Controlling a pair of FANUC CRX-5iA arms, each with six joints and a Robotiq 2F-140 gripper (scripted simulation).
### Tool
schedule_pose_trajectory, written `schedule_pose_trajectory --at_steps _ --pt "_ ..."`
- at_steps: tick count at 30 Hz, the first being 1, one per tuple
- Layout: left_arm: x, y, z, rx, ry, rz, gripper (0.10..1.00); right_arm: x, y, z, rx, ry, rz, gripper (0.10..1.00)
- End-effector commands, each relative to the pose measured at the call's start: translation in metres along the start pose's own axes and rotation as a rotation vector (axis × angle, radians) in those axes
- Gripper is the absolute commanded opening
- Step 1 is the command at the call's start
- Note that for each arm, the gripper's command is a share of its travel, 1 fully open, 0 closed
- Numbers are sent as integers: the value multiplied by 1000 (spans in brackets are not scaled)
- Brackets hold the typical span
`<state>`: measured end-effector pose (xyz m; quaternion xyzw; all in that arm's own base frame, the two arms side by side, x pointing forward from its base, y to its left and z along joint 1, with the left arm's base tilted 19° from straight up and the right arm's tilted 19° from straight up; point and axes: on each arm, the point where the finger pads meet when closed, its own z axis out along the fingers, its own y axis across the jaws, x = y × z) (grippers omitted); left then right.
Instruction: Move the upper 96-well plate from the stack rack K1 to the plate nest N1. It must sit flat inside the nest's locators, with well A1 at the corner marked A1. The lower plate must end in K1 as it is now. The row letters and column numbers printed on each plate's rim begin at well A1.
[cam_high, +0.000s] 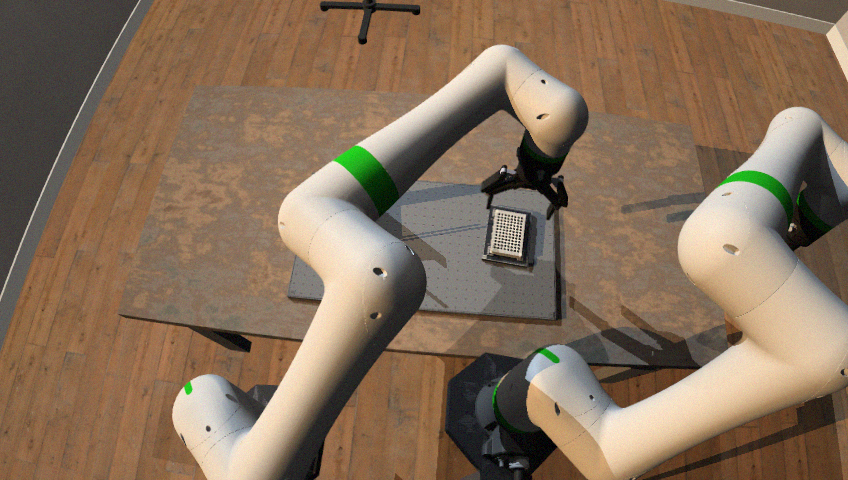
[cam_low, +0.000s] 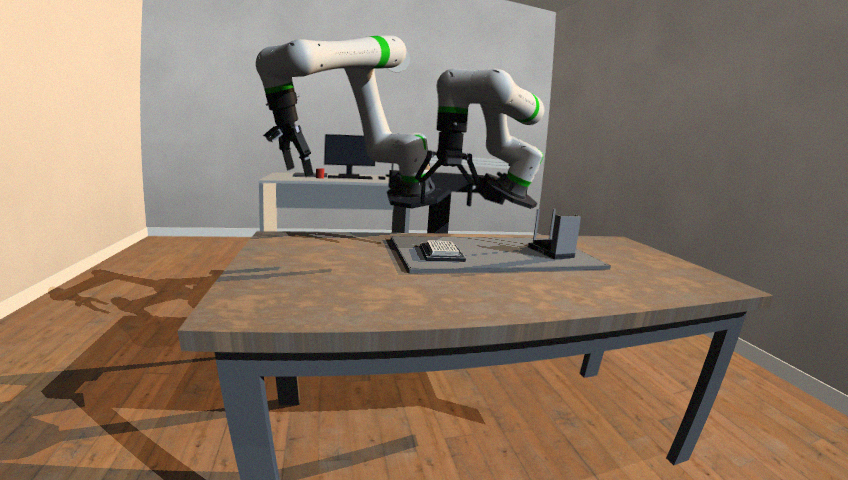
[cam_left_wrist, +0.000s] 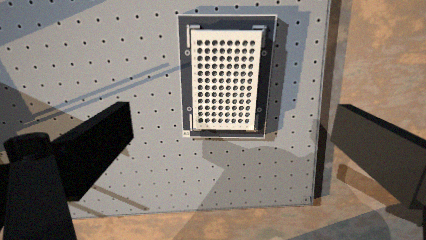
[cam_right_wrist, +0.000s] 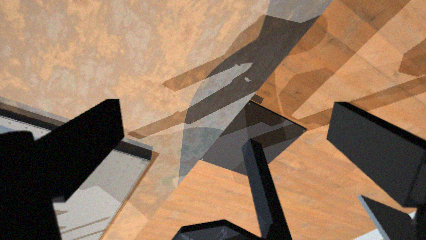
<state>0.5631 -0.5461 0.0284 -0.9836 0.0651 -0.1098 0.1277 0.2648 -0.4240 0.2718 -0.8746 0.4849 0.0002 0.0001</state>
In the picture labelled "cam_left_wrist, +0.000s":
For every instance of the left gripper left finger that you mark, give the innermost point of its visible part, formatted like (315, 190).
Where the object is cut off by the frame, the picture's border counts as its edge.
(44, 175)

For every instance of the white well plate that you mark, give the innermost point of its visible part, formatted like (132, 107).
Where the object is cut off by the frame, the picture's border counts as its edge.
(214, 54)

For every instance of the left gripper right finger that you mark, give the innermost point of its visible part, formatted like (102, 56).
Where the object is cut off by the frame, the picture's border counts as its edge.
(392, 156)

